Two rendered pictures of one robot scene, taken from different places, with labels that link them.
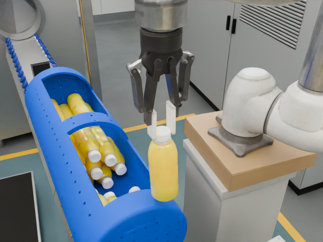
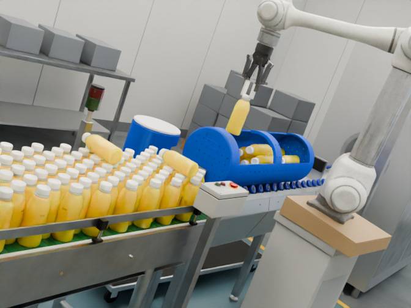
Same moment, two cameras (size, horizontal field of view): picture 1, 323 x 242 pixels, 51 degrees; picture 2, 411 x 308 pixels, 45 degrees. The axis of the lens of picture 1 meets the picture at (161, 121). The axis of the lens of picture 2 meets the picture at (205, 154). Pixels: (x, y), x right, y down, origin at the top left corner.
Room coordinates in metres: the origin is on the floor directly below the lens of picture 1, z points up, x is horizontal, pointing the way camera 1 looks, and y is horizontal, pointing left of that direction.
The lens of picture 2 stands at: (-0.54, -1.87, 1.65)
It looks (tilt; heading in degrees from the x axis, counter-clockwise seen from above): 14 degrees down; 61
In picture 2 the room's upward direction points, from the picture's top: 20 degrees clockwise
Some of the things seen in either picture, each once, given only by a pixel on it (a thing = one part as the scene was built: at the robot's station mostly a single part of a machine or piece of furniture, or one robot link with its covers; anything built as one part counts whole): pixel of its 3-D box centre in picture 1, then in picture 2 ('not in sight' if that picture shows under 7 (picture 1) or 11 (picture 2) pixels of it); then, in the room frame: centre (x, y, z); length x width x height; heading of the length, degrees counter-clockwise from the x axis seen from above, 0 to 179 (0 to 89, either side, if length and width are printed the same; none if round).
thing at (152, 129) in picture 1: (151, 123); (245, 87); (0.57, 0.02, 1.45); 0.03 x 0.01 x 0.07; 27
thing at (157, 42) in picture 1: (161, 49); (262, 55); (0.58, 0.00, 1.61); 0.08 x 0.07 x 0.09; 117
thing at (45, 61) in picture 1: (42, 75); (316, 168); (1.68, 0.66, 1.00); 0.10 x 0.04 x 0.15; 118
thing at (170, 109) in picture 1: (170, 117); (253, 91); (0.59, -0.02, 1.45); 0.03 x 0.01 x 0.07; 27
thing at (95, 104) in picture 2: not in sight; (93, 102); (-0.01, 0.18, 1.18); 0.06 x 0.06 x 0.05
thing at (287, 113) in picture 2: not in sight; (246, 126); (2.85, 3.55, 0.59); 1.20 x 0.80 x 1.19; 112
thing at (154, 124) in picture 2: not in sight; (157, 124); (0.51, 0.70, 1.03); 0.28 x 0.28 x 0.01
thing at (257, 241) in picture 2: not in sight; (249, 259); (1.39, 0.59, 0.31); 0.06 x 0.06 x 0.63; 28
